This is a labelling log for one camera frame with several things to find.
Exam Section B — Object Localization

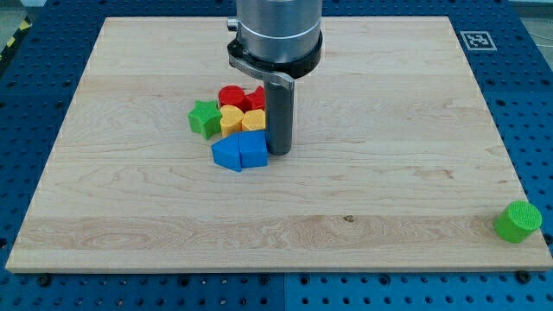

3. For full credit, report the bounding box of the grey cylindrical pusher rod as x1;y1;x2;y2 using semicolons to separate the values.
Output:
264;82;295;156

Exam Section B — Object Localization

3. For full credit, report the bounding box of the blue triangle block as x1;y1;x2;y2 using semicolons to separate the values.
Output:
211;133;242;172

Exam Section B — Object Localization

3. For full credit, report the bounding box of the green star block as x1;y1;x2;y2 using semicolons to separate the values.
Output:
188;100;222;140

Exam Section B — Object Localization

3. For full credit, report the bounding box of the wooden board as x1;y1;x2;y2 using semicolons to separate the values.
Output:
6;16;552;273

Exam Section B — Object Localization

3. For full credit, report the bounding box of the red cylinder block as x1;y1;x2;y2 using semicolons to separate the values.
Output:
218;85;251;111

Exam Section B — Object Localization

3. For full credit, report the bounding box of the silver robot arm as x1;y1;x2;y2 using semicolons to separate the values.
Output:
227;0;323;156

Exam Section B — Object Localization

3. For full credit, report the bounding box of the white fiducial marker tag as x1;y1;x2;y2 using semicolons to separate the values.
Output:
460;30;497;51

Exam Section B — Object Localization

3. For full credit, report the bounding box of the green cylinder block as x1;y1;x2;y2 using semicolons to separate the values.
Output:
494;200;543;244

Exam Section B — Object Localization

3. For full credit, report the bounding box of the yellow hexagon block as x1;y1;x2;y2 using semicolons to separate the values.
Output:
241;109;266;131

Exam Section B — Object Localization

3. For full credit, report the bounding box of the yellow heart block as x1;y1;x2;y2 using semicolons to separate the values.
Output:
219;105;244;137

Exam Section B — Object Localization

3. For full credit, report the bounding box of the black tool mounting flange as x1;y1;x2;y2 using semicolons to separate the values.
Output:
227;16;323;90

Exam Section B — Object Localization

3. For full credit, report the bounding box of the blue cube block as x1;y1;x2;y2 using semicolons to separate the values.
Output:
238;130;269;168

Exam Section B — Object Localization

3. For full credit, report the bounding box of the red star block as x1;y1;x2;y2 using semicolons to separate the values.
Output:
245;86;265;111

